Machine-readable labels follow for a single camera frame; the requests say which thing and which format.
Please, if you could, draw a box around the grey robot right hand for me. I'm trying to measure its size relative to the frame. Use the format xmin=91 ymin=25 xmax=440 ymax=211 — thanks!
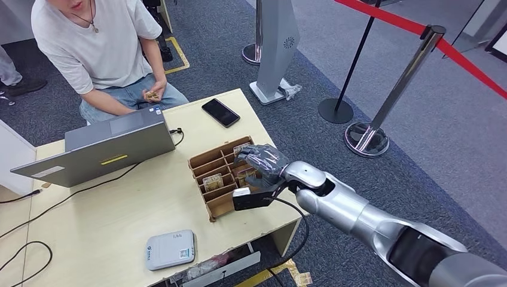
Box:
xmin=233 ymin=144 xmax=291 ymax=190

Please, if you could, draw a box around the crumpled clear plastic wrap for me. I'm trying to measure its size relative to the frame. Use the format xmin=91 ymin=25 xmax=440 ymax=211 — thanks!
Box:
xmin=277 ymin=78 xmax=303 ymax=101

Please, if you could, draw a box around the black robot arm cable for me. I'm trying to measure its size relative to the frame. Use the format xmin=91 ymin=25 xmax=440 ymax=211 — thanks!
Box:
xmin=266 ymin=196 xmax=310 ymax=287

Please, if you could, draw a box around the white cabinet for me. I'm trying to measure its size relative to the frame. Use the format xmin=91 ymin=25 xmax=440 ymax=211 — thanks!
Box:
xmin=0 ymin=120 xmax=37 ymax=198

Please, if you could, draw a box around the black cable with plug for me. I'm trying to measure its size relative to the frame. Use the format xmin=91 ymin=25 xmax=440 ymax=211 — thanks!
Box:
xmin=0 ymin=189 xmax=42 ymax=204

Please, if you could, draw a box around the yellow floor tape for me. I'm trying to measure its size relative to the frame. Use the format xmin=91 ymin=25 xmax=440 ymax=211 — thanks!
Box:
xmin=158 ymin=36 xmax=190 ymax=76
xmin=233 ymin=258 xmax=314 ymax=287

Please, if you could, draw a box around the crumpled plastic bag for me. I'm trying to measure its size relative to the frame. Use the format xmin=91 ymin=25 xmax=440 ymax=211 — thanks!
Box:
xmin=184 ymin=253 xmax=239 ymax=283

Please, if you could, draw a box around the white card reader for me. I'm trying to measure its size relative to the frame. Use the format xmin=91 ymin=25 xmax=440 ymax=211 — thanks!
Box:
xmin=145 ymin=230 xmax=196 ymax=271

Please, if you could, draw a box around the black-framed display board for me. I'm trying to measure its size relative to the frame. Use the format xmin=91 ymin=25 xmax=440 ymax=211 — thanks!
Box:
xmin=442 ymin=0 xmax=507 ymax=64

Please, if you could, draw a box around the black looped cable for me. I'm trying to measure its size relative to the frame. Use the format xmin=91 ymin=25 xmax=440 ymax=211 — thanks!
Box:
xmin=0 ymin=242 xmax=53 ymax=287

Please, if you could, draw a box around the pale wooden desk leg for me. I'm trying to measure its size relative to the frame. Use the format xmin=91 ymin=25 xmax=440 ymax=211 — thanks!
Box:
xmin=271 ymin=218 xmax=302 ymax=258

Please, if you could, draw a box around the bystander person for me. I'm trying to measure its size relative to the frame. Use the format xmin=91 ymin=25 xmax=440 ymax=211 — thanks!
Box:
xmin=0 ymin=45 xmax=47 ymax=97

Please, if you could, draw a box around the person's left hand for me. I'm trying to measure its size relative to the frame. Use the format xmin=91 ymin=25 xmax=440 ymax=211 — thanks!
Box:
xmin=142 ymin=80 xmax=168 ymax=104

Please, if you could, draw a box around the black laptop power cable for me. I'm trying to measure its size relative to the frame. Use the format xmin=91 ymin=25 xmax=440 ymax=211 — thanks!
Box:
xmin=0 ymin=161 xmax=142 ymax=240

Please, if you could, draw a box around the cardboard card organizer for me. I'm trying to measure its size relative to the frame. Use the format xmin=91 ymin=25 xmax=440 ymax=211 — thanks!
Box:
xmin=187 ymin=136 xmax=264 ymax=222

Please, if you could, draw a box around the grey laptop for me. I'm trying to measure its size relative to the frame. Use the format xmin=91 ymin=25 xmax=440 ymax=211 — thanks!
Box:
xmin=10 ymin=106 xmax=176 ymax=189

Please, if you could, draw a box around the grey kiosk stand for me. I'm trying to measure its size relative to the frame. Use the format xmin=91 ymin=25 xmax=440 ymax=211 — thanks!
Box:
xmin=249 ymin=0 xmax=301 ymax=106

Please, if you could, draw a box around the black cord necklace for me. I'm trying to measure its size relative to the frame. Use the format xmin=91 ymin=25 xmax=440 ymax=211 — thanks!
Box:
xmin=71 ymin=0 xmax=100 ymax=33

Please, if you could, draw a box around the red barrier belt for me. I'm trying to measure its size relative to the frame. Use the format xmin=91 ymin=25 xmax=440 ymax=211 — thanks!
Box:
xmin=332 ymin=0 xmax=507 ymax=100

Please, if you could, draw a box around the black smartphone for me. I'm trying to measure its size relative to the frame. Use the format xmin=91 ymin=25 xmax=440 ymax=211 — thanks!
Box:
xmin=201 ymin=98 xmax=241 ymax=129

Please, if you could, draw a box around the black cable with connector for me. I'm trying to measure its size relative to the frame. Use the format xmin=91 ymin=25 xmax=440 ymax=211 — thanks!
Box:
xmin=169 ymin=127 xmax=185 ymax=148

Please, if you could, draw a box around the chrome stanchion post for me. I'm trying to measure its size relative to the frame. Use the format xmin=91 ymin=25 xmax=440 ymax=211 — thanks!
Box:
xmin=343 ymin=24 xmax=447 ymax=158
xmin=242 ymin=0 xmax=264 ymax=66

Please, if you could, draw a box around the black stanchion post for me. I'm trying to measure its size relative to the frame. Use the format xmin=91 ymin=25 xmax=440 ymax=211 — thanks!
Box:
xmin=317 ymin=0 xmax=382 ymax=125

